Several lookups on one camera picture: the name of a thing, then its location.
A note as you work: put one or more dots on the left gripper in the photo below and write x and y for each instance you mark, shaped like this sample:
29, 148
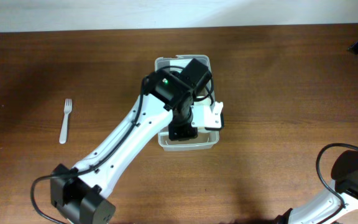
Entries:
178, 130

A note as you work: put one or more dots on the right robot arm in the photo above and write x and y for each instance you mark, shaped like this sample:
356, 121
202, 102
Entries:
338, 198

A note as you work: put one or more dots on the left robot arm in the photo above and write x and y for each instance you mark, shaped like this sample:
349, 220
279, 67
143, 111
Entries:
176, 104

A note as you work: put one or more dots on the clear plastic container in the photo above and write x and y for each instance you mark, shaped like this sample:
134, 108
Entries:
206, 139

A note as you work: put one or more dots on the grey plastic fork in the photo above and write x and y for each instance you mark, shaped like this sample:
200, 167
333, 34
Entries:
64, 129

